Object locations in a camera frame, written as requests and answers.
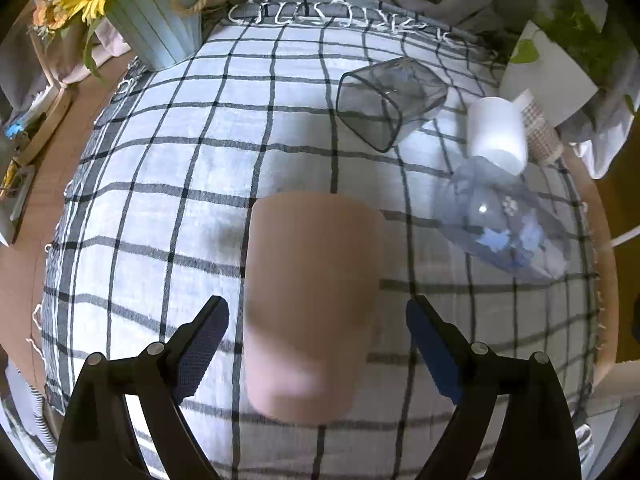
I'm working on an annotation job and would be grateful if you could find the green potted plant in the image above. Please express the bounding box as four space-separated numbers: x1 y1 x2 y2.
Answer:
510 0 634 91

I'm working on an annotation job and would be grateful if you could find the black white checkered cloth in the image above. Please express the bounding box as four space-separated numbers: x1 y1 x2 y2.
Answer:
41 0 598 479

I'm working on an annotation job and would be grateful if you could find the white plastic cup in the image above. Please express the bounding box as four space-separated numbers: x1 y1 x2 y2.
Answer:
466 96 528 177

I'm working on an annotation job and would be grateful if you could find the grey transparent square cup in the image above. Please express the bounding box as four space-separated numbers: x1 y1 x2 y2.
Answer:
336 56 448 153

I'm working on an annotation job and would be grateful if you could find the clear blue patterned cup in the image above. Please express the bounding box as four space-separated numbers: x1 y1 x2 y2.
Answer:
435 156 570 284

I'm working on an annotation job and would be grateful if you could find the white plant pot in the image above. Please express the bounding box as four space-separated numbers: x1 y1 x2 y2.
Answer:
499 21 598 127

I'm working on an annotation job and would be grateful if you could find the pink plastic cup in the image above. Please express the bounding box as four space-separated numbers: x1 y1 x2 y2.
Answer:
243 192 384 425

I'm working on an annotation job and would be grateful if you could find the light blue ribbed vase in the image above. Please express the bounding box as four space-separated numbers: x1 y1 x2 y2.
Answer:
105 0 203 72

